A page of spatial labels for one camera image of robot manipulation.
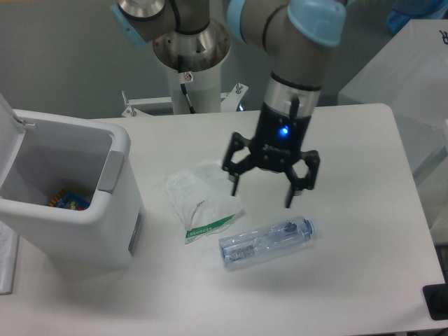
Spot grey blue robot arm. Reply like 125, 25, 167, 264
111, 1, 346, 204

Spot black cable on pedestal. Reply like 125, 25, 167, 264
176, 55, 196, 115

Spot white push-lid trash can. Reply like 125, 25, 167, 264
1, 100, 144, 269

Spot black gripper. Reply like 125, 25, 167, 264
220, 101, 321, 209

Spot empty clear plastic bottle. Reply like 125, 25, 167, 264
219, 216, 322, 271

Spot white pedestal base frame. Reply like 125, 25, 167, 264
121, 83, 249, 118

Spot crumpled clear plastic bag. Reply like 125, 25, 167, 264
164, 160, 243, 244

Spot colourful snack wrapper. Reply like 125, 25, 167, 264
48, 189, 90, 211

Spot blue plastic cover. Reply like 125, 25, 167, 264
386, 0, 447, 34

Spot black device at edge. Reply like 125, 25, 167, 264
423, 283, 448, 321

